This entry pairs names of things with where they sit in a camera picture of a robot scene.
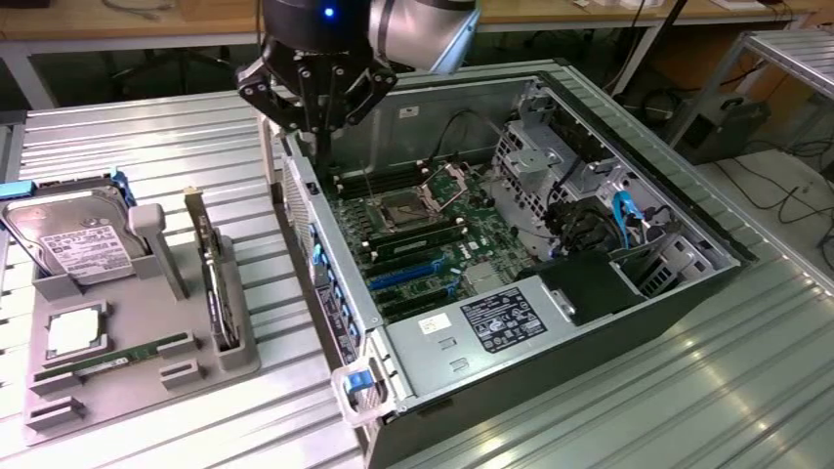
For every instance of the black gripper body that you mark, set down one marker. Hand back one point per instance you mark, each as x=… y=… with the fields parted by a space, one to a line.
x=305 y=24

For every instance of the graphics card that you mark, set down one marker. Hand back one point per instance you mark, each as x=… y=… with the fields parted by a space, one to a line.
x=217 y=293

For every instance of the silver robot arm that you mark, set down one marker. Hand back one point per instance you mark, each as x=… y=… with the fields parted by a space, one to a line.
x=427 y=29

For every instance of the thin locking lever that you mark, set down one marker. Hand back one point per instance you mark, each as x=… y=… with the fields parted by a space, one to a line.
x=371 y=188

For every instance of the metal socket cover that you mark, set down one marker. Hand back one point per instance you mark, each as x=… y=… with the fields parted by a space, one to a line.
x=445 y=181

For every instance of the wooden desk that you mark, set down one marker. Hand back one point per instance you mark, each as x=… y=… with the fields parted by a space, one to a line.
x=129 y=29

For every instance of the CPU socket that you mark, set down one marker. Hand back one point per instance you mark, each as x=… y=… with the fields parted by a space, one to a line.
x=399 y=211

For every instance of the metal disk bay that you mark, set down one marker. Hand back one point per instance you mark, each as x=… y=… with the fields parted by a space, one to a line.
x=533 y=156

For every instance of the installed green RAM stick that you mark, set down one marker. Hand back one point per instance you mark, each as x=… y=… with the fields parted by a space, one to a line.
x=416 y=246

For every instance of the green motherboard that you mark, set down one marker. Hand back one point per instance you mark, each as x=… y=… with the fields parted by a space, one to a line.
x=475 y=229

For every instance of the blue slot clip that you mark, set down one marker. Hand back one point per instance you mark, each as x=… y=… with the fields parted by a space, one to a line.
x=343 y=308
x=317 y=254
x=353 y=331

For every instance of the blue expansion slot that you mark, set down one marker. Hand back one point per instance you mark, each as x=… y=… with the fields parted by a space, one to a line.
x=404 y=276

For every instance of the hard disk with blue rails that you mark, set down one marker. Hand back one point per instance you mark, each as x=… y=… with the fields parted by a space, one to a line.
x=72 y=229

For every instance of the silver chipset heatsink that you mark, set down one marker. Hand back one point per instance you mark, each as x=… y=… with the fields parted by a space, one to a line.
x=484 y=278

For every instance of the black long expansion slot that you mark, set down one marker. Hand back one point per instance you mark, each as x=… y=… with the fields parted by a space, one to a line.
x=416 y=299
x=423 y=309

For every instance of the open PC case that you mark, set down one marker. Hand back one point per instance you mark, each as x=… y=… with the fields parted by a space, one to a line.
x=651 y=161

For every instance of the black plastic shroud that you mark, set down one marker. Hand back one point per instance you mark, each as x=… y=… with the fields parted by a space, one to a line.
x=585 y=288

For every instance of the silver power supply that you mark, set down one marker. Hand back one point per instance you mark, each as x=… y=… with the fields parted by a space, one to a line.
x=443 y=352

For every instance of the black box device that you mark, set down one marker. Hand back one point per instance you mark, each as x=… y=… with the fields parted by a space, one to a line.
x=723 y=127

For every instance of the silver CPU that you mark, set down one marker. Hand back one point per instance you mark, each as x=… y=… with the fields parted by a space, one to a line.
x=74 y=334

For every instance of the loose green RAM stick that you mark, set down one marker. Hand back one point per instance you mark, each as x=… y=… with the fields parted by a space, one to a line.
x=104 y=362

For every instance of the grey parts rack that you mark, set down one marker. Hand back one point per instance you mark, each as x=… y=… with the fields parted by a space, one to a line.
x=149 y=391

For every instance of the aluminium frame table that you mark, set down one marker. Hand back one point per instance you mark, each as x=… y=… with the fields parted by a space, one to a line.
x=788 y=54

